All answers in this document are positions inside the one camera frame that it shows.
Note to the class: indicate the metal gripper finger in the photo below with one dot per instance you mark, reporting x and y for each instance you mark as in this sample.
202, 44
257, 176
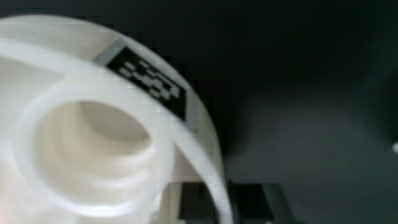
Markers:
259, 204

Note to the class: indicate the white round stool seat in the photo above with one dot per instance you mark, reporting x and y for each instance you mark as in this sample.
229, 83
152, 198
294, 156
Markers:
108, 136

